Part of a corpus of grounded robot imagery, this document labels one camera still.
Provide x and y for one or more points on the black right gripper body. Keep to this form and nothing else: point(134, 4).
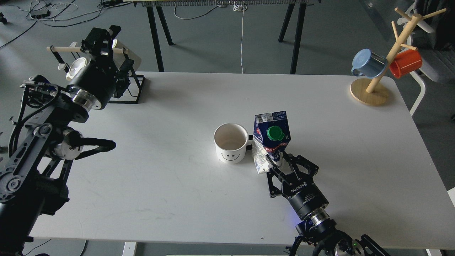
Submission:
point(304, 195)

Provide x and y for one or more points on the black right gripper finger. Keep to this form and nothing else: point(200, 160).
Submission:
point(275, 171)
point(294, 161)

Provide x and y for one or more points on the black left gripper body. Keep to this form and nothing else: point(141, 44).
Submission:
point(94, 85)

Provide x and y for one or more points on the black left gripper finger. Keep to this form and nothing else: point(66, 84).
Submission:
point(99, 42)
point(122, 81)

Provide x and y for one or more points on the blue white milk carton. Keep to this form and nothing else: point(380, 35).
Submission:
point(270, 137)

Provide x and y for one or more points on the white smiley face mug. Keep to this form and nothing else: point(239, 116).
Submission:
point(232, 141)

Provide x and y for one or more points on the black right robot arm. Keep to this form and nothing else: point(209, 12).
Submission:
point(316, 227)

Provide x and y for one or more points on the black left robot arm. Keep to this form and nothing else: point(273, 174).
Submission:
point(42, 146)

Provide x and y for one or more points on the white ribbed mug rear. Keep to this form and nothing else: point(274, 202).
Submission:
point(119, 58)

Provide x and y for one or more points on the white ribbed mug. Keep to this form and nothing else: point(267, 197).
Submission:
point(76, 66)
point(119, 58)

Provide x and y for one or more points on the white ribbed mug front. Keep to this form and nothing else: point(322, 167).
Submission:
point(76, 66)

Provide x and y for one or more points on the black trestle table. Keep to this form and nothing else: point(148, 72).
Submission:
point(263, 39)

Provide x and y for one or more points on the wooden mug tree stand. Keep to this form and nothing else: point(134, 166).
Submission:
point(371, 91)

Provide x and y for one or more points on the blue metal mug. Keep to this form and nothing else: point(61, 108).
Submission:
point(369, 64)

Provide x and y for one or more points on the orange mug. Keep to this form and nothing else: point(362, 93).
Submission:
point(405, 62)

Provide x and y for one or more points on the white chair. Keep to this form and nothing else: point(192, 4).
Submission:
point(434, 38)

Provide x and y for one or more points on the black wire mug rack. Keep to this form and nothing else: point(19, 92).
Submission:
point(131, 95)

